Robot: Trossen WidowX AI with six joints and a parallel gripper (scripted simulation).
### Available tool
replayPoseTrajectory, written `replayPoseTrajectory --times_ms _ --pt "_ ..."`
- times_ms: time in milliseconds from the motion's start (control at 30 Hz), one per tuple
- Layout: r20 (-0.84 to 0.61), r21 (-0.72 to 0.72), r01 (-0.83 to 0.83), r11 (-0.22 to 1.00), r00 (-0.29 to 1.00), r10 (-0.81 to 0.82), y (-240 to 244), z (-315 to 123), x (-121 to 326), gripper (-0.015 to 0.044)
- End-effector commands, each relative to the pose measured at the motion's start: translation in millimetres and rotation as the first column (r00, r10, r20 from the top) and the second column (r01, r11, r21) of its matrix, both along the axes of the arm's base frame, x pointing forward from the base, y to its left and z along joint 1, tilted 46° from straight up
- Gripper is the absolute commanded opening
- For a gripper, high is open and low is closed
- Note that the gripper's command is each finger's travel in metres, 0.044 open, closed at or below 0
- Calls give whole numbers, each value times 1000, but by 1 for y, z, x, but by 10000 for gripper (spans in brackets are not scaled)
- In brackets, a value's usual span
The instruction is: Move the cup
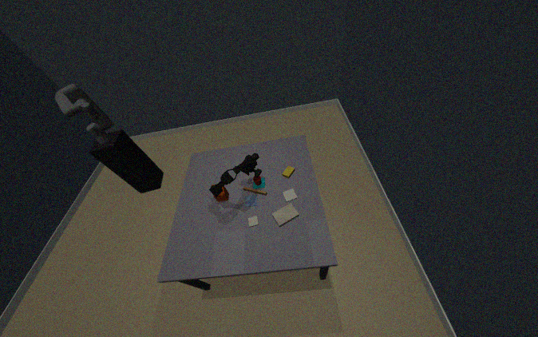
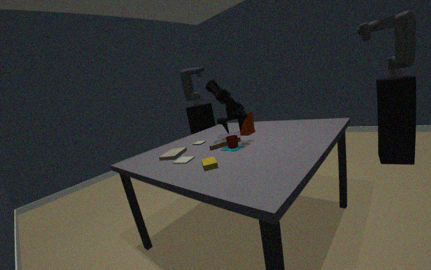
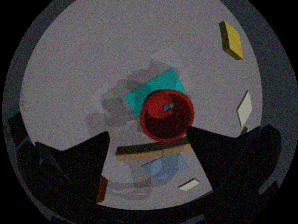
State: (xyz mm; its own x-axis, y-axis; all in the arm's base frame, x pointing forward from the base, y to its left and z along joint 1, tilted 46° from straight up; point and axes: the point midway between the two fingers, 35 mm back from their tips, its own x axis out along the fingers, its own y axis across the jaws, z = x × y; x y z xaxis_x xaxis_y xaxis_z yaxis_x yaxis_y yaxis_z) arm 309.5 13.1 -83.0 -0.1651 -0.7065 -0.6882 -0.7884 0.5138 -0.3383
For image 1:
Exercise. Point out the yellow block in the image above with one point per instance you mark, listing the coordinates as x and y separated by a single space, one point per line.
288 172

